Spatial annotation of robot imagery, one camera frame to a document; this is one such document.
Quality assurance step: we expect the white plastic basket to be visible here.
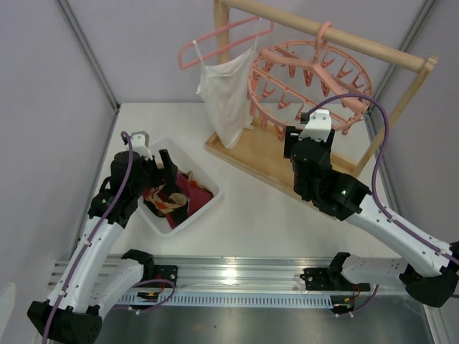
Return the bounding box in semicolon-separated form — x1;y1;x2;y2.
138;137;222;237

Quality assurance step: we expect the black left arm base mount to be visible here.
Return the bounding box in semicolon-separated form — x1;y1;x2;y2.
152;265;179;291

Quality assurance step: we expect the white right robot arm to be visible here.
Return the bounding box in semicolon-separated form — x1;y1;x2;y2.
283;126;458;307

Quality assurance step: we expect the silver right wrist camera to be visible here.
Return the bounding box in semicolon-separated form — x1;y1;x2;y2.
299;109;332;142

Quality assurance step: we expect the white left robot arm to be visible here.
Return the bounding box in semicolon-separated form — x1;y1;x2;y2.
27;149;178;343

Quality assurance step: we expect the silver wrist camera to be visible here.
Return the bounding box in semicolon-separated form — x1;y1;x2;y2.
299;109;332;142
121;131;153;161

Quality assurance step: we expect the white camisole top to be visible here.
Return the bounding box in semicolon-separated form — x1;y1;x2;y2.
193;26;260;149

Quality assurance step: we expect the aluminium mounting rail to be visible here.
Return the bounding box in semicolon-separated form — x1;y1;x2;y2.
48;254;410;292

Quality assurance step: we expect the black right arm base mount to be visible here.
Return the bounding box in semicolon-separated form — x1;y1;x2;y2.
299;267;346;291

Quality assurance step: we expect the beige argyle sock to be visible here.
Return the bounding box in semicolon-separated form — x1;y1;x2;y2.
143;184;188;217

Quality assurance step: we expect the pink clothes hanger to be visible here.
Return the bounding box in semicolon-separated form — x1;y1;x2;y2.
177;16;275;70

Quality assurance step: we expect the wooden clothes rack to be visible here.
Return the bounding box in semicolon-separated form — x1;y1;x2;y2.
204;0;439;201

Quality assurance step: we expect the pink round clip hanger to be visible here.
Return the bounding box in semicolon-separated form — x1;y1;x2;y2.
247;21;373;138

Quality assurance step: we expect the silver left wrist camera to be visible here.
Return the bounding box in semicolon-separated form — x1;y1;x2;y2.
121;131;153;161

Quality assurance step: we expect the white slotted cable duct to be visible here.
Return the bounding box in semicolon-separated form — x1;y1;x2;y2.
118;290;363;308

